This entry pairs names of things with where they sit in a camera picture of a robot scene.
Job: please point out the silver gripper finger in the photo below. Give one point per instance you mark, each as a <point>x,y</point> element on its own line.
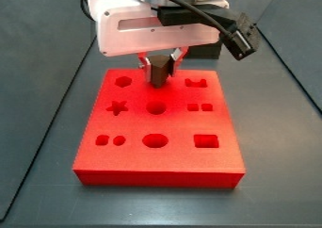
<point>144,65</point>
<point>176,58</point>

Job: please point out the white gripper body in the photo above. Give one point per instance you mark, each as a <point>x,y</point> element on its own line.
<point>128,29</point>

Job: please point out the black 3 prong peg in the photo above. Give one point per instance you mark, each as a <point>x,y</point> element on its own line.
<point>159,70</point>

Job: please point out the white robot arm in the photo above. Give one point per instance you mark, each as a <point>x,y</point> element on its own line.
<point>155,4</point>

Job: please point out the red shape sorter block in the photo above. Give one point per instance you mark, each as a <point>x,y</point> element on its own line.
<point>159,137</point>

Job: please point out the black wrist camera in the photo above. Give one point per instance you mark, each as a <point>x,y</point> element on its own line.
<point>237,32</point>

